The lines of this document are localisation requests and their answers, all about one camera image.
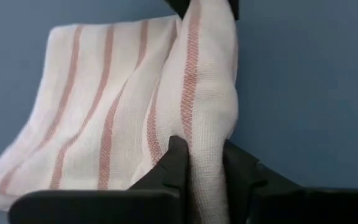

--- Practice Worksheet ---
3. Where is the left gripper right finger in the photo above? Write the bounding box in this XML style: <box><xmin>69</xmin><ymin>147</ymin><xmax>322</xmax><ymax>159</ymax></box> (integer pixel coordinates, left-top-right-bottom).
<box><xmin>222</xmin><ymin>139</ymin><xmax>358</xmax><ymax>224</ymax></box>

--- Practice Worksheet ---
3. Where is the white red-striped towel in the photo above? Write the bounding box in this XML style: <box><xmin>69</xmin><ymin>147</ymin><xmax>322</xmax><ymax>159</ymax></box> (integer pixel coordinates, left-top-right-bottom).
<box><xmin>0</xmin><ymin>0</ymin><xmax>240</xmax><ymax>224</ymax></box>

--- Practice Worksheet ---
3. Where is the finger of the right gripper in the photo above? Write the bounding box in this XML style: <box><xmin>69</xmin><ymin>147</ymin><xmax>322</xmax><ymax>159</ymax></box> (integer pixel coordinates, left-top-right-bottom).
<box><xmin>164</xmin><ymin>0</ymin><xmax>193</xmax><ymax>20</ymax></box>
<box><xmin>227</xmin><ymin>0</ymin><xmax>240</xmax><ymax>21</ymax></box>

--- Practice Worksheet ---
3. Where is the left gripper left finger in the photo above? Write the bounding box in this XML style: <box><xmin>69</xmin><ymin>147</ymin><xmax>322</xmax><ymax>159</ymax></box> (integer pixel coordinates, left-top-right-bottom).
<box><xmin>7</xmin><ymin>135</ymin><xmax>190</xmax><ymax>224</ymax></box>

